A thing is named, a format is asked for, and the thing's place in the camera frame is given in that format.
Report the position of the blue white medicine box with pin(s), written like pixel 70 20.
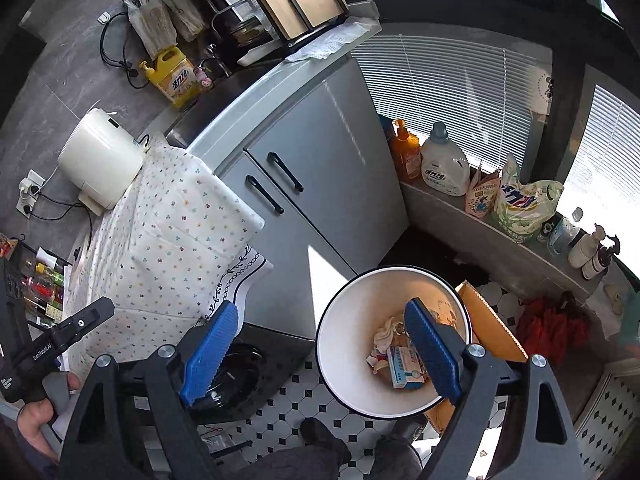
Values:
pixel 406 368

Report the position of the wall power socket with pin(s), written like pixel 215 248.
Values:
pixel 28 191

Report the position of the grey kitchen cabinet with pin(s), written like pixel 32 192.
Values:
pixel 302 145

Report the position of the hanging grey dish cloths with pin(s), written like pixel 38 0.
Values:
pixel 158 23

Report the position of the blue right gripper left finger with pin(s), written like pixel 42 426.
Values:
pixel 203 363

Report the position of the person's left hand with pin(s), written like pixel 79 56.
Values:
pixel 35 415

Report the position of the white trash bin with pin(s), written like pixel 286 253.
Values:
pixel 364 352

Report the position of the person's black shoe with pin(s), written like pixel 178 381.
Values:
pixel 314 432

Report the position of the brown paper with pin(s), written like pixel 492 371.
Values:
pixel 391 333

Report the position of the white laundry detergent bottle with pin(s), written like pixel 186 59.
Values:
pixel 444 165

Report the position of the white pump bottle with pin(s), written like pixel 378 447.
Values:
pixel 586 248

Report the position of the black dish rack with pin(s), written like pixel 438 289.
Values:
pixel 245 6

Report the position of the orange soap bottle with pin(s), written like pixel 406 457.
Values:
pixel 405 148

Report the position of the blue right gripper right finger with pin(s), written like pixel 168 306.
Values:
pixel 435 344

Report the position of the white air fryer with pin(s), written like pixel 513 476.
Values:
pixel 101 159

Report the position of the yellow detergent jug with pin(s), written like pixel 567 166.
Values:
pixel 173 74

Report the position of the floral white tablecloth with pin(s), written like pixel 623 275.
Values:
pixel 173 249

